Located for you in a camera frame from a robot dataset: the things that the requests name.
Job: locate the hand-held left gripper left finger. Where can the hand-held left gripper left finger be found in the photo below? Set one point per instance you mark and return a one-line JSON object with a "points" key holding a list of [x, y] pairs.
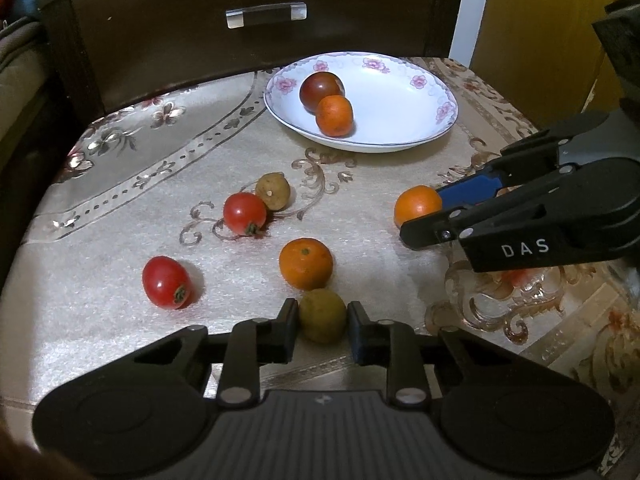
{"points": [[291, 331]]}

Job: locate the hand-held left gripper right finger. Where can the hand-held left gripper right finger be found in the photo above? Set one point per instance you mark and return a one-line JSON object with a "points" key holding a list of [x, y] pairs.
{"points": [[356, 333]]}

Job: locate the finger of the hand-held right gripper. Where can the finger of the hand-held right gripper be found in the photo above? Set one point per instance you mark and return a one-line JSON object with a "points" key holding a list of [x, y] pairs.
{"points": [[470, 189], [430, 232]]}

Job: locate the small orange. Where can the small orange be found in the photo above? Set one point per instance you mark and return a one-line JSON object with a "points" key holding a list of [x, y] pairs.
{"points": [[334, 116], [305, 263], [415, 205]]}

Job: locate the brown round fruit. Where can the brown round fruit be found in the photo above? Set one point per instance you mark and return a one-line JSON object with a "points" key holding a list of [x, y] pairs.
{"points": [[322, 316], [274, 191]]}

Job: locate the white floral bowl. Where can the white floral bowl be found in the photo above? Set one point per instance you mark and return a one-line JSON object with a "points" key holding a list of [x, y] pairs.
{"points": [[390, 105]]}

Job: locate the yellow wooden door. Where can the yellow wooden door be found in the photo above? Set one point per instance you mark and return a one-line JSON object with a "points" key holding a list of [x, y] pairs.
{"points": [[540, 30]]}

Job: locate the dark red tomato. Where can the dark red tomato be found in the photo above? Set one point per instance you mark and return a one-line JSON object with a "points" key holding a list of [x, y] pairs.
{"points": [[317, 87]]}

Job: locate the beige floral tablecloth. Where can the beige floral tablecloth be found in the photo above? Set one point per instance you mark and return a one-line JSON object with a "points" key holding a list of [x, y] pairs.
{"points": [[125, 220]]}

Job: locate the dark wooden cabinet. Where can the dark wooden cabinet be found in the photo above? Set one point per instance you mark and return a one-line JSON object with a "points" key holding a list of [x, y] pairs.
{"points": [[165, 50]]}

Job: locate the grey cushion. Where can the grey cushion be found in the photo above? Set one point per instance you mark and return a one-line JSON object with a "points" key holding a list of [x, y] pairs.
{"points": [[20, 75]]}

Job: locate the white door frame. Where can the white door frame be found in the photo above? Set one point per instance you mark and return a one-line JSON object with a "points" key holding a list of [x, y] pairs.
{"points": [[470, 10]]}

